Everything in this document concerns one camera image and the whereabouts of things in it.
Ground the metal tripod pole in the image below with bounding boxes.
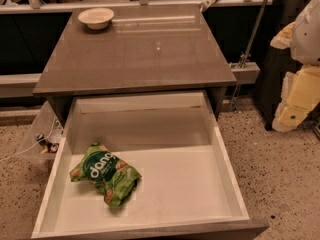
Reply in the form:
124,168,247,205
230,0,268,112

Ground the green chip bag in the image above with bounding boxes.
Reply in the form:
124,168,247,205
69,143,142,207

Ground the grey drawer cabinet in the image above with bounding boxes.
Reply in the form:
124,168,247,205
33,5,236,121

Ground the white cable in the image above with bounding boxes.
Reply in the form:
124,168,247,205
0,117,63,163

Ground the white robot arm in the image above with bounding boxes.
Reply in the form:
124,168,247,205
270,0,320,132

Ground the open white drawer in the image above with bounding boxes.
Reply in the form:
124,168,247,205
32,91,269,240

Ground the white ceramic bowl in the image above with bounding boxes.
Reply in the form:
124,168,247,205
78,8,114,30

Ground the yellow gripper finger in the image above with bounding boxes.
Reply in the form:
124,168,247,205
270,22,295,49
272,65,320,132

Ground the clear plastic bin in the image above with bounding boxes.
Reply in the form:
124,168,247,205
17,102,63,161

